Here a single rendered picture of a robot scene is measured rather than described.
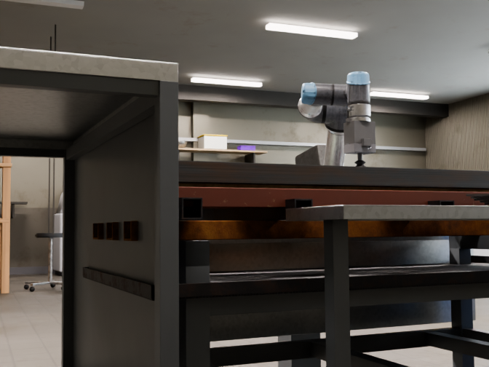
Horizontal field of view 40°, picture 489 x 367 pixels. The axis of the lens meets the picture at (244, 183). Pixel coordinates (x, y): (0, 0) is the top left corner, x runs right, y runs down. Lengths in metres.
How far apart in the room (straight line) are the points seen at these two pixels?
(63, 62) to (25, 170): 10.46
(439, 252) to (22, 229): 9.45
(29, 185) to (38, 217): 0.56
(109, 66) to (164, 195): 0.28
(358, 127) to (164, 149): 0.98
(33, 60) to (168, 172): 0.34
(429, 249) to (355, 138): 0.88
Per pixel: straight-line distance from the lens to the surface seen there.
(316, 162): 7.09
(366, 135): 2.25
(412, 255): 2.89
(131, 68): 1.40
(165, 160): 1.39
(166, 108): 1.41
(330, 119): 2.73
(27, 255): 11.77
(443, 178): 1.98
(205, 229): 1.75
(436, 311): 2.98
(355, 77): 2.27
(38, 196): 11.80
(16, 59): 1.37
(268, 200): 1.67
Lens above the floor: 0.70
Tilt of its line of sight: 4 degrees up
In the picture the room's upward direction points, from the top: 1 degrees counter-clockwise
